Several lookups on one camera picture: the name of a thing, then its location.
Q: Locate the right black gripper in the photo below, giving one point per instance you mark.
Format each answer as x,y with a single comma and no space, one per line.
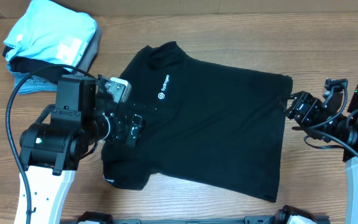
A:
303,106

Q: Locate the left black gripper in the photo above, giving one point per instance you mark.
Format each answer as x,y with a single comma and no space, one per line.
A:
120,134

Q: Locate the black polo shirt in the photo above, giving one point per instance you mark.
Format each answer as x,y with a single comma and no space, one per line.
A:
204,122

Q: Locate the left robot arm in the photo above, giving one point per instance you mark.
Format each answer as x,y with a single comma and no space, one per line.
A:
85,113

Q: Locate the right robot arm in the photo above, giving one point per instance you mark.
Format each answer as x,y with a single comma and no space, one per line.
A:
344,136

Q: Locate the grey folded garment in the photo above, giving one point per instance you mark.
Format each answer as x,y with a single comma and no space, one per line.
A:
89,54

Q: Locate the blue denim folded jeans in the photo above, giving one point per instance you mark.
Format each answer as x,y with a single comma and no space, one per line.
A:
33,84

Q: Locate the light blue folded t-shirt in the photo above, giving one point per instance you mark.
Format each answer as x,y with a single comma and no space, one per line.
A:
52,33

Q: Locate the black folded garment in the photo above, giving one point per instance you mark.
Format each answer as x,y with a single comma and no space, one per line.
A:
22,65

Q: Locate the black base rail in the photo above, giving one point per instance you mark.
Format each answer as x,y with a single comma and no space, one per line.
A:
260,219

